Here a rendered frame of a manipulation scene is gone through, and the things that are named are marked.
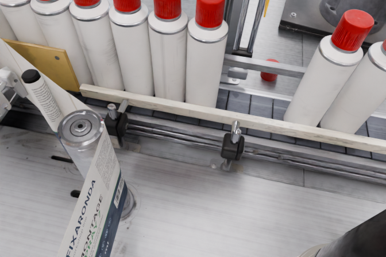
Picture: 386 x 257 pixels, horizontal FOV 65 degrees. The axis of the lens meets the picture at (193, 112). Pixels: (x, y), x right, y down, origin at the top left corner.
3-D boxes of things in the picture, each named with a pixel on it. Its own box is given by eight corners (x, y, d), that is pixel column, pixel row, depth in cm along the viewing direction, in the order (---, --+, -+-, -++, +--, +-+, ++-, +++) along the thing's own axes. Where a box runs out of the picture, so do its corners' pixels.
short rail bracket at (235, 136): (215, 175, 49) (224, 137, 39) (217, 159, 50) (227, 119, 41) (235, 179, 48) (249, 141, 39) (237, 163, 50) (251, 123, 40)
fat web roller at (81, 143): (93, 215, 39) (41, 143, 24) (107, 183, 42) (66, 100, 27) (127, 223, 39) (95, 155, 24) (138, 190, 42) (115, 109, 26)
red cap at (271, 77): (275, 69, 63) (279, 57, 61) (278, 81, 61) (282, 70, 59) (258, 69, 63) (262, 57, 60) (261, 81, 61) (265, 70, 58)
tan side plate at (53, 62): (22, 83, 50) (-4, 41, 43) (24, 80, 50) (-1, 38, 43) (79, 94, 49) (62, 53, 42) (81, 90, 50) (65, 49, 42)
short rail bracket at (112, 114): (112, 154, 50) (96, 112, 41) (124, 123, 54) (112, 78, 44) (130, 158, 50) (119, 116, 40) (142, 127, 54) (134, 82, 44)
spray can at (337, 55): (281, 133, 48) (336, 28, 31) (282, 107, 51) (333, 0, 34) (315, 139, 48) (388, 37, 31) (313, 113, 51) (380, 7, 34)
